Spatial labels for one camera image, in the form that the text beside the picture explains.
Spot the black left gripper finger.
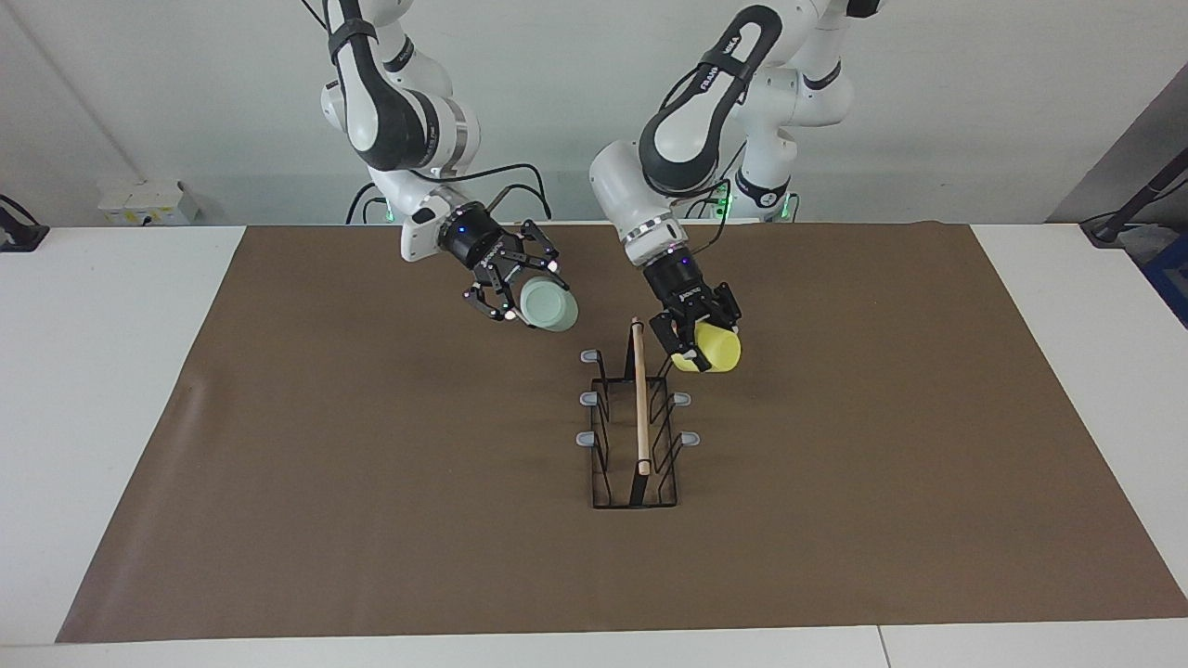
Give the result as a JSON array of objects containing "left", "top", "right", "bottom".
[
  {"left": 649, "top": 311, "right": 699, "bottom": 365},
  {"left": 707, "top": 281, "right": 744, "bottom": 335}
]

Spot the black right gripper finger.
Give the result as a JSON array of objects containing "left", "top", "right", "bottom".
[
  {"left": 501, "top": 220, "right": 569, "bottom": 276},
  {"left": 463, "top": 264, "right": 521, "bottom": 325}
]

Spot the yellow plastic cup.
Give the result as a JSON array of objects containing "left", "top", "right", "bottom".
[{"left": 670, "top": 320, "right": 743, "bottom": 375}]

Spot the green plastic cup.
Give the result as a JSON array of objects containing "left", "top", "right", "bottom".
[{"left": 518, "top": 276, "right": 580, "bottom": 333}]

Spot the brown table mat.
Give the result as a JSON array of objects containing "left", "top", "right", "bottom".
[{"left": 56, "top": 223, "right": 1188, "bottom": 643}]

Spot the black stand pole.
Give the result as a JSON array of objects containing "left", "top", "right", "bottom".
[{"left": 1079, "top": 148, "right": 1188, "bottom": 248}]

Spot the blue crate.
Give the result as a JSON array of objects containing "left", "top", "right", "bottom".
[{"left": 1140, "top": 230, "right": 1188, "bottom": 328}]

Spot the black table clamp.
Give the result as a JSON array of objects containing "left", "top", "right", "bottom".
[{"left": 0, "top": 193, "right": 49, "bottom": 253}]

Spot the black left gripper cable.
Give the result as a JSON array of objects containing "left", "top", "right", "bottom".
[{"left": 687, "top": 176, "right": 739, "bottom": 256}]

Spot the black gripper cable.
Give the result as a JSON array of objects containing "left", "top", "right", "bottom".
[
  {"left": 408, "top": 162, "right": 555, "bottom": 224},
  {"left": 687, "top": 176, "right": 739, "bottom": 256}
]

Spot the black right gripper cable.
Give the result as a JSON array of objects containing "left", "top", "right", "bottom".
[{"left": 408, "top": 162, "right": 555, "bottom": 224}]

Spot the black wire cup rack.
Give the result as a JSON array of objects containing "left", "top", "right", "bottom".
[{"left": 577, "top": 315, "right": 702, "bottom": 509}]

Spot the black base cable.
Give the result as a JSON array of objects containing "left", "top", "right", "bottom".
[{"left": 346, "top": 179, "right": 391, "bottom": 225}]

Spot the white wall socket box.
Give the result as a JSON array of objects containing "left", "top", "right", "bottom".
[{"left": 97, "top": 179, "right": 200, "bottom": 226}]

